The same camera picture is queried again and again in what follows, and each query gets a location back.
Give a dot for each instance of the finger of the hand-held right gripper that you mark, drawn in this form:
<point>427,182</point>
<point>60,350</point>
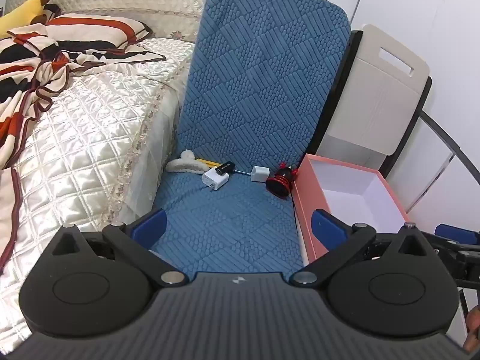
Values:
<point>455,229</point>

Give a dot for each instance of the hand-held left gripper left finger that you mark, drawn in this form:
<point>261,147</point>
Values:
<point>152,227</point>

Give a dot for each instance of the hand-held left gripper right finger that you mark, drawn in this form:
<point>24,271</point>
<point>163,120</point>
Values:
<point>328,230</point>

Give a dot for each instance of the pink cardboard box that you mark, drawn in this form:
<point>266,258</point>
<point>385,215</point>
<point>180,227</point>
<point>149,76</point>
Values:
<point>360,210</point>

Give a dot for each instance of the red and black toy figure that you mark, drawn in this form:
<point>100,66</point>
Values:
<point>279,183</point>

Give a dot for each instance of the white fluffy hair clip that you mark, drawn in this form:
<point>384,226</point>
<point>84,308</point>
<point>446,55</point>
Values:
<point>183,165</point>

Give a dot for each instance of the person's right hand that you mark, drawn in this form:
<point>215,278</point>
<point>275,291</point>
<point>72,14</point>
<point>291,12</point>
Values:
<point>474,324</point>

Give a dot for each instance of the white flat charger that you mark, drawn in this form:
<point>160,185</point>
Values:
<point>213,179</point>

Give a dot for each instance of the white cube charger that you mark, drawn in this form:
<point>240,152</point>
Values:
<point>259,174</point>

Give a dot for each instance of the black curved metal tube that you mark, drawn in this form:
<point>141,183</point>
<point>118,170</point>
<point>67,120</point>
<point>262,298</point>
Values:
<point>450,138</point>

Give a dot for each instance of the black small adapter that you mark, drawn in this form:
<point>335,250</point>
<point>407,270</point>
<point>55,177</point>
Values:
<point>227,167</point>

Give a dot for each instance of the blue textured chair cover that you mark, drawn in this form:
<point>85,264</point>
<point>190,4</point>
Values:
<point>262,82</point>

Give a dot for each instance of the orange striped pillow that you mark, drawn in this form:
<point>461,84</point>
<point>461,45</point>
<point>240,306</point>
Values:
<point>101,30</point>

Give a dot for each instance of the orange black patterned blanket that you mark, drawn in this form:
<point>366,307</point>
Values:
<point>22,56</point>

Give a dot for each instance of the yellow plush toy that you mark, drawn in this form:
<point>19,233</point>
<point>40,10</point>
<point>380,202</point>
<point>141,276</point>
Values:
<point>26,13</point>

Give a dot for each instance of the black chair frame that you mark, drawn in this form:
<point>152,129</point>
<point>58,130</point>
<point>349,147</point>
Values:
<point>339,93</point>

